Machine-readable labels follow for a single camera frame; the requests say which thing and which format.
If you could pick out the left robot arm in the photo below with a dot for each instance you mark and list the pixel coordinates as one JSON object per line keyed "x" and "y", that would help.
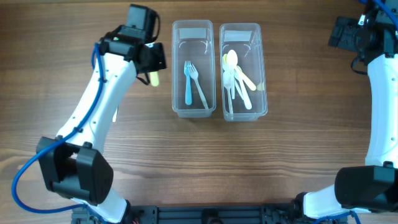
{"x": 72, "y": 163}

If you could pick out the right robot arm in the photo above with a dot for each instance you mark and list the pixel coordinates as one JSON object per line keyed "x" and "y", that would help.
{"x": 371, "y": 188}

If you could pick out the yellow plastic spoon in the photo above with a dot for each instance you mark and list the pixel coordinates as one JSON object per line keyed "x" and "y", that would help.
{"x": 245, "y": 78}

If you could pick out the translucent white plastic spoon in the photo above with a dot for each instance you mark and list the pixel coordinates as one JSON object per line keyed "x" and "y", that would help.
{"x": 232, "y": 60}

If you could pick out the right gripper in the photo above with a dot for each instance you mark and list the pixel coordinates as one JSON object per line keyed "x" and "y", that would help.
{"x": 344, "y": 30}

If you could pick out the clear plastic container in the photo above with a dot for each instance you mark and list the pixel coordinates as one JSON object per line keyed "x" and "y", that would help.
{"x": 193, "y": 40}
{"x": 246, "y": 40}

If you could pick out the white plastic fork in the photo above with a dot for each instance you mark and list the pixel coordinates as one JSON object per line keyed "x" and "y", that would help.
{"x": 115, "y": 115}
{"x": 194, "y": 76}

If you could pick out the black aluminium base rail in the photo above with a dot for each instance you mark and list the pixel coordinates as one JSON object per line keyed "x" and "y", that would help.
{"x": 265, "y": 214}

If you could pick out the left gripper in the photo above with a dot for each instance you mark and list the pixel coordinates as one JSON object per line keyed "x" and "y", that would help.
{"x": 161, "y": 61}

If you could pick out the left clear plastic container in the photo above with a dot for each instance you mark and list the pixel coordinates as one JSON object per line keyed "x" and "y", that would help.
{"x": 193, "y": 40}

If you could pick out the light blue plastic fork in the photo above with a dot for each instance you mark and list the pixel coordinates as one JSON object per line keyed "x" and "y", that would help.
{"x": 188, "y": 90}

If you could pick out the yellow plastic fork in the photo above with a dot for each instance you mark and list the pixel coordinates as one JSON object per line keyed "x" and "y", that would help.
{"x": 154, "y": 79}

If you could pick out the right clear plastic container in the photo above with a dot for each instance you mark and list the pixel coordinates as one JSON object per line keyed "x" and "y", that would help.
{"x": 246, "y": 40}

